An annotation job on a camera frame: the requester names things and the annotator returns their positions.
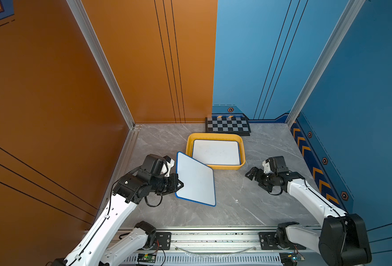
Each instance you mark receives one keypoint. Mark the blue-framed whiteboard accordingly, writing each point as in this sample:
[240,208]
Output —
[198,180]
[217,152]

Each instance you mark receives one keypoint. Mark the green circuit board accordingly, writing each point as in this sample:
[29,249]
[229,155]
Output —
[291,259]
[146,258]

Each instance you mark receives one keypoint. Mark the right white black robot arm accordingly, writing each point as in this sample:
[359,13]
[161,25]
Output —
[342,239]

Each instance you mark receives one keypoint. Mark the right green circuit board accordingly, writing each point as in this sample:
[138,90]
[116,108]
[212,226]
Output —
[291,259]

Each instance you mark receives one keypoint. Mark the black grey checkerboard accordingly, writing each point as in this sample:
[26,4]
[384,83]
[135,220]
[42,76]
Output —
[228,124]

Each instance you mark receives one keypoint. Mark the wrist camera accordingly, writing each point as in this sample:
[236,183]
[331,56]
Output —
[266,166]
[168,164]

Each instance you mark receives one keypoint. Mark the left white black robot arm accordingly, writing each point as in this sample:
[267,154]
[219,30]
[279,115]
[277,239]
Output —
[153,176]

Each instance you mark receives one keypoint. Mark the aluminium front rail frame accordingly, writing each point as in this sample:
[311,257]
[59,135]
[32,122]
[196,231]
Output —
[214,240]

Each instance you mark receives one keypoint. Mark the left aluminium corner post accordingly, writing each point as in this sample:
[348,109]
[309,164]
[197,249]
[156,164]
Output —
[87,30]

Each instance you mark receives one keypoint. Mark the left green circuit board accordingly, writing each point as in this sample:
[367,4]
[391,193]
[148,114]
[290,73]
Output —
[146,258]

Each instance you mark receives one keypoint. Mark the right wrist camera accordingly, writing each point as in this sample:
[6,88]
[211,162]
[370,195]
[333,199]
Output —
[266,166]

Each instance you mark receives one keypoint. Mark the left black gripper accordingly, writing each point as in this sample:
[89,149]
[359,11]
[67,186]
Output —
[174,186]

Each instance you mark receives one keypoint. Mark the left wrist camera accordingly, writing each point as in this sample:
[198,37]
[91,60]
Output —
[168,164]

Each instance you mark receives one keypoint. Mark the yellow plastic storage box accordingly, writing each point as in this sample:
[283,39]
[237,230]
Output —
[214,136]

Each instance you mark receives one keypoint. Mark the aluminium corner post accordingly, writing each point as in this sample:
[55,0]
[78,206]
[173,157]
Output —
[341,28]
[87,30]

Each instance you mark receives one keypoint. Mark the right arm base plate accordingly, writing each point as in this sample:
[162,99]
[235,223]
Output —
[269,241]

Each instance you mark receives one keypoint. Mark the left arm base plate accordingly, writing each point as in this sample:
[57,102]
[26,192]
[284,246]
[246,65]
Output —
[159,240]

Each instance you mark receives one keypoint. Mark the right aluminium corner post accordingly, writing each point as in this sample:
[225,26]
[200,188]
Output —
[341,28]

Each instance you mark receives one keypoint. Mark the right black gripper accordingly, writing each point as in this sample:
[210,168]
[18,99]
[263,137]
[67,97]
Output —
[257,178]

